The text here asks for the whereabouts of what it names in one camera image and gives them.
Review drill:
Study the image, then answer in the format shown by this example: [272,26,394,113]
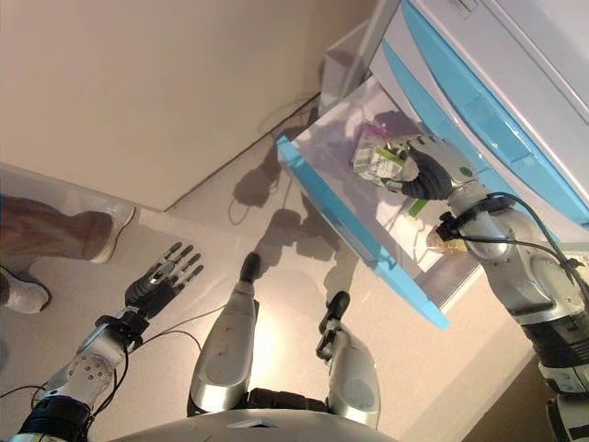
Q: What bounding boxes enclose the yellow lid glass jar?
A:
[426,227,469,255]

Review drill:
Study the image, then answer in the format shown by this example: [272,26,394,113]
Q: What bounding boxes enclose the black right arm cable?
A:
[455,192,586,296]

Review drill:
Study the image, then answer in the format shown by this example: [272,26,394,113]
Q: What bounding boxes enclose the silver left robot leg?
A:
[186,251,263,419]

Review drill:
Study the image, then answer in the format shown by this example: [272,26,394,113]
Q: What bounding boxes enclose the long green white medicine box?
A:
[388,196,445,275]

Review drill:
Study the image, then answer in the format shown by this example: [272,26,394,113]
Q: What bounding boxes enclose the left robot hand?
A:
[124,241,206,321]

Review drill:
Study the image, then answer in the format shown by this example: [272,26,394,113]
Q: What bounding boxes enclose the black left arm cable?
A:
[0,317,203,401]

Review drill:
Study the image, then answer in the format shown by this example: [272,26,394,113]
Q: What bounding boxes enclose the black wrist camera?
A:
[94,310,149,352]
[436,210,467,241]

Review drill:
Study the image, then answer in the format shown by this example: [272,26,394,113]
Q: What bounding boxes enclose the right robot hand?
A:
[384,134,478,202]

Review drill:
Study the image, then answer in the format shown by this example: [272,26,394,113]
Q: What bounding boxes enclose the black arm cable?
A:
[0,317,203,401]
[455,192,586,296]

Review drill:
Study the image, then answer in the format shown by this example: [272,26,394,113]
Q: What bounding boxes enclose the small green white medicine box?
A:
[352,139,419,189]

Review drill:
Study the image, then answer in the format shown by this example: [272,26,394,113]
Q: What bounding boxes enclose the silver robot torso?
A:
[108,387,386,442]

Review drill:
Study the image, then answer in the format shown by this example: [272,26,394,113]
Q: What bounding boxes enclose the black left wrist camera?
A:
[94,310,149,352]

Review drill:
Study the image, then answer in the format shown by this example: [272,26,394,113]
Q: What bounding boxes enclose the white medical cart blue drawers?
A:
[321,0,589,259]

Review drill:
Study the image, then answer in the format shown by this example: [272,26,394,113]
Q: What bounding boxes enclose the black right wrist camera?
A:
[436,210,467,241]

